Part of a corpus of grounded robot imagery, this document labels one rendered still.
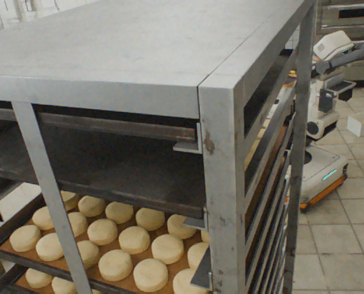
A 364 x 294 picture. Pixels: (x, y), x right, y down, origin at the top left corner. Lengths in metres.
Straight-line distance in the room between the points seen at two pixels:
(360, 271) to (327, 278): 0.22
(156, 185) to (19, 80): 0.19
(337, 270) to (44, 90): 2.44
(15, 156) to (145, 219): 0.23
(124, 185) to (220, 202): 0.15
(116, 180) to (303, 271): 2.23
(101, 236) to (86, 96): 0.33
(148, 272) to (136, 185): 0.16
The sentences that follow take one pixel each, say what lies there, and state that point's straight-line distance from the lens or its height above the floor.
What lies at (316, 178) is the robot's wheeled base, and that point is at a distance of 2.96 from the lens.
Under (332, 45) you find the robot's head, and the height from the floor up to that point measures 1.26.
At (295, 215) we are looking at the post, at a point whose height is 1.20.
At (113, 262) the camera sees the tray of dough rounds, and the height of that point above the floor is 1.51.
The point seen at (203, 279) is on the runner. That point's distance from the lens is 0.45.
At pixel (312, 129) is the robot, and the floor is 0.65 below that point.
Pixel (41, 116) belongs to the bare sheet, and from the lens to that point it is 0.43.
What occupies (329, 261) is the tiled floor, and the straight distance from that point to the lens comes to 2.71.
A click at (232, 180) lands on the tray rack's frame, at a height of 1.73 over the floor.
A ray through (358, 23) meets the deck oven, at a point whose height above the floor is 0.86.
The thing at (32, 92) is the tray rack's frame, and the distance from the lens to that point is 0.40.
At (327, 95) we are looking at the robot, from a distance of 2.65.
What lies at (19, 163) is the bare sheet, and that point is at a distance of 0.56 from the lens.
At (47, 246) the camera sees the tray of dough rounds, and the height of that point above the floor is 1.51.
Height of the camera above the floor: 1.92
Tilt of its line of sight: 30 degrees down
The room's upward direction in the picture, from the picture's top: 6 degrees counter-clockwise
